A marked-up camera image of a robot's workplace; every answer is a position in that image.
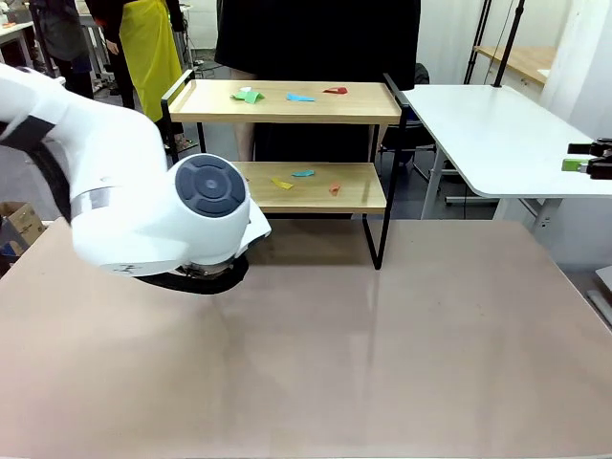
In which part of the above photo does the large white table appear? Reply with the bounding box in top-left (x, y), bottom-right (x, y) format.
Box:
top-left (395, 83), bottom-right (612, 221)

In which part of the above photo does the wooden desk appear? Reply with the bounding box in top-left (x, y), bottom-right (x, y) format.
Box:
top-left (472, 45), bottom-right (558, 87)

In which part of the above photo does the thick black stand pole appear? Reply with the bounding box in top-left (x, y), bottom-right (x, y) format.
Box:
top-left (492, 0), bottom-right (527, 89)

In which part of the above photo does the thin black stand pole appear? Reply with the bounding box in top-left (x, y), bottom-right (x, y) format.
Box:
top-left (463, 0), bottom-right (493, 86)

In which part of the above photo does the black chair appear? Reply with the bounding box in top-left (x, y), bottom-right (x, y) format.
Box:
top-left (380, 61), bottom-right (448, 186)

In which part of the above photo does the person in yellow apron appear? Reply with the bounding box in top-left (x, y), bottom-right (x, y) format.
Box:
top-left (84, 0), bottom-right (192, 149)

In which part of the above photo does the person in gray top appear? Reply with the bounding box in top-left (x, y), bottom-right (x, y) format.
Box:
top-left (28, 0), bottom-right (96, 100)

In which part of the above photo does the cardboard box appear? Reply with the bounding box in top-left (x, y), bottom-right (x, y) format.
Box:
top-left (0, 200), bottom-right (48, 262)

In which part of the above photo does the small white desk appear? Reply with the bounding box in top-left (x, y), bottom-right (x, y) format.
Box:
top-left (0, 18), bottom-right (37, 71)

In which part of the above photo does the gray metal base frame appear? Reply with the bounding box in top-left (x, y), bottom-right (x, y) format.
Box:
top-left (585, 265), bottom-right (612, 331)

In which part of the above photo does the two-tier wooden shelf black frame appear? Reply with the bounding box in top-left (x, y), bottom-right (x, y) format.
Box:
top-left (161, 69), bottom-right (411, 272)

